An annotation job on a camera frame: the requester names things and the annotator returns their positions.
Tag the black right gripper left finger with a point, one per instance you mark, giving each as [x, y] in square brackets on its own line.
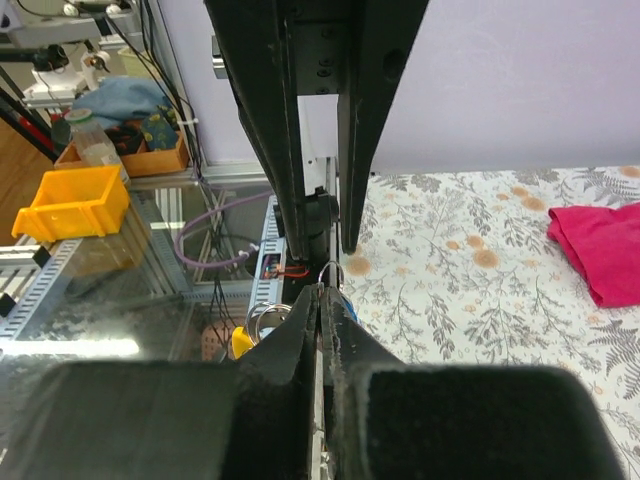
[248, 419]

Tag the metal front rail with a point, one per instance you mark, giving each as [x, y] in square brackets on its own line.
[34, 274]

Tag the yellow plastic bin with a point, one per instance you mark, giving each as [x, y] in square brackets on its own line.
[75, 203]

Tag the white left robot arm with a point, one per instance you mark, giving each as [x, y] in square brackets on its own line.
[322, 198]

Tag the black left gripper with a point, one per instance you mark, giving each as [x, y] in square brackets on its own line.
[276, 51]

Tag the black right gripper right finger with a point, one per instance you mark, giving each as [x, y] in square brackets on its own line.
[391, 420]

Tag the clear plastic bottle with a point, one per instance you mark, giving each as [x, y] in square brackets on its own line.
[92, 144]

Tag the blue cloth on shelf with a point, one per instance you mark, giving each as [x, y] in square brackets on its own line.
[120, 99]

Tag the pink folded cloth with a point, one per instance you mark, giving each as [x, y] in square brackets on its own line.
[602, 245]

